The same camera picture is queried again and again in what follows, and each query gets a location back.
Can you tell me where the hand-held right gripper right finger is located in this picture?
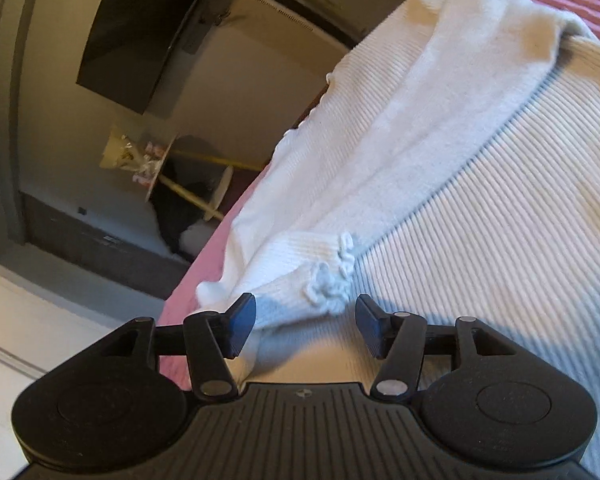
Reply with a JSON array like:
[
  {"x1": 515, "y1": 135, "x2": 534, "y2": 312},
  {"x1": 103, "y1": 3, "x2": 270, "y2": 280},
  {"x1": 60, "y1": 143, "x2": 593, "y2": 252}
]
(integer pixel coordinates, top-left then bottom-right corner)
[{"x1": 355, "y1": 294, "x2": 501, "y2": 404}]

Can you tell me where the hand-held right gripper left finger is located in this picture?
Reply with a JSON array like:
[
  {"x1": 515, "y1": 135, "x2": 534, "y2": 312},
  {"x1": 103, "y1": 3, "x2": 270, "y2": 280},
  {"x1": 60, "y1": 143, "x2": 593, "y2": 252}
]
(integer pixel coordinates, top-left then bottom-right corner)
[{"x1": 107, "y1": 292, "x2": 257, "y2": 404}]

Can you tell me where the white ribbed garment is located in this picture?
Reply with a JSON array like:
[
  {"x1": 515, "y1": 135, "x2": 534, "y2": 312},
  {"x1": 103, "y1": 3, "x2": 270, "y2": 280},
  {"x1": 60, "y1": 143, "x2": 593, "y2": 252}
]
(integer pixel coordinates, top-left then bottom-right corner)
[{"x1": 230, "y1": 0, "x2": 600, "y2": 480}]

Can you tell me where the white ruffled sock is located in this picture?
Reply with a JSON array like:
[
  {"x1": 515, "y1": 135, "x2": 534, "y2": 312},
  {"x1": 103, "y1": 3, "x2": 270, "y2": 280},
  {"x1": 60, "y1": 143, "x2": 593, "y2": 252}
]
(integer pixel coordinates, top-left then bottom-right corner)
[{"x1": 195, "y1": 0, "x2": 598, "y2": 333}]

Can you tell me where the pink ribbed bedspread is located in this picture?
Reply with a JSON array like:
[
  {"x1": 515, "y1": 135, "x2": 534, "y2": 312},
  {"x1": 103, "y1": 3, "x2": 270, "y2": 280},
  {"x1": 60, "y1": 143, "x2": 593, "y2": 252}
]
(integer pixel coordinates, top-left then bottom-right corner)
[{"x1": 157, "y1": 0, "x2": 600, "y2": 392}]

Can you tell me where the dark cloth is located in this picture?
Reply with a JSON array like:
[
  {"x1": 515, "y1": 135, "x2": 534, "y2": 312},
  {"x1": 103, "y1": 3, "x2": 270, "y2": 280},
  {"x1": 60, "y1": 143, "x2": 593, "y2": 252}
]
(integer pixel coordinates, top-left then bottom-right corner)
[{"x1": 152, "y1": 135, "x2": 231, "y2": 261}]

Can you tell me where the dark low cabinet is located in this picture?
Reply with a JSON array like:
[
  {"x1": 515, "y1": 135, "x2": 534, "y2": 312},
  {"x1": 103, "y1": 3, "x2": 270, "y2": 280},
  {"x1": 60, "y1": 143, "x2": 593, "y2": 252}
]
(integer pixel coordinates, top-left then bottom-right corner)
[{"x1": 20, "y1": 191, "x2": 192, "y2": 302}]

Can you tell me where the round white side table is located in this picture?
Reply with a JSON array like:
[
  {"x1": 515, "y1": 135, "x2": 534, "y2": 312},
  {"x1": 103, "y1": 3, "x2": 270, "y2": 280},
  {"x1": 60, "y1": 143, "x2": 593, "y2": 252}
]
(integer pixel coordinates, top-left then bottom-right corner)
[{"x1": 142, "y1": 132, "x2": 263, "y2": 223}]

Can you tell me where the white drawer unit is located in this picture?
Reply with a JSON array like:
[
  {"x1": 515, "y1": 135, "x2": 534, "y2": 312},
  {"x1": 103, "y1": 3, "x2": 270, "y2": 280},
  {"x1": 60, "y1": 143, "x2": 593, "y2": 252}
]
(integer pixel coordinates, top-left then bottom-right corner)
[{"x1": 0, "y1": 249, "x2": 167, "y2": 480}]

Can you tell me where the snack packets pile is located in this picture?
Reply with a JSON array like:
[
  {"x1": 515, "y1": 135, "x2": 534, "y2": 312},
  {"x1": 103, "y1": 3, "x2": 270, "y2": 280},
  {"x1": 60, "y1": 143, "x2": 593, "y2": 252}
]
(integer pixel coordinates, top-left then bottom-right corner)
[{"x1": 100, "y1": 125, "x2": 168, "y2": 186}]

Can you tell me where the black wall television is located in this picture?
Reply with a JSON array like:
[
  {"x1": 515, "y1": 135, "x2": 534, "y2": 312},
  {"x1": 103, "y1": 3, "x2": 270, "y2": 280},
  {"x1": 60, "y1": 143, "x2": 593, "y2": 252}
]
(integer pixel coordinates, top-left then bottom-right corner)
[{"x1": 76, "y1": 0, "x2": 212, "y2": 115}]

